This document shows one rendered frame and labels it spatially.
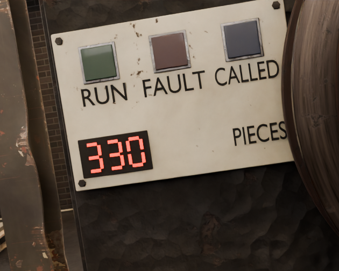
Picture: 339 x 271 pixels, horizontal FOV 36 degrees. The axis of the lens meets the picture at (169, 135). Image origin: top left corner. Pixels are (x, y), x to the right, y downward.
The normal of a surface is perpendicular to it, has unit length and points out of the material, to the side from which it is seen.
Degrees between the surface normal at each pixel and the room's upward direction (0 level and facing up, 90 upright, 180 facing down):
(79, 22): 90
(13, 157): 90
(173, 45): 90
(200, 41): 90
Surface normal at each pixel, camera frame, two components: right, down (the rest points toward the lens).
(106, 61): -0.08, 0.07
